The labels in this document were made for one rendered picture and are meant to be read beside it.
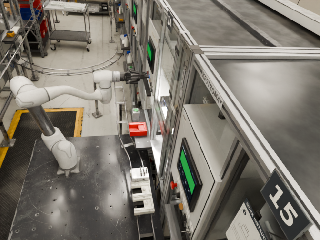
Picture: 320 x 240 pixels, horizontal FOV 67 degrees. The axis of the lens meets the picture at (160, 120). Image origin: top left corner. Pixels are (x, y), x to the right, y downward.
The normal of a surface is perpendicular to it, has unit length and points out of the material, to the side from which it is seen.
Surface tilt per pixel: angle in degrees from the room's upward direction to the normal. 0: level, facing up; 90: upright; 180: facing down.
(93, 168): 0
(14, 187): 0
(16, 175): 0
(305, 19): 90
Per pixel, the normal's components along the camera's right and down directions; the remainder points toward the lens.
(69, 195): 0.10, -0.76
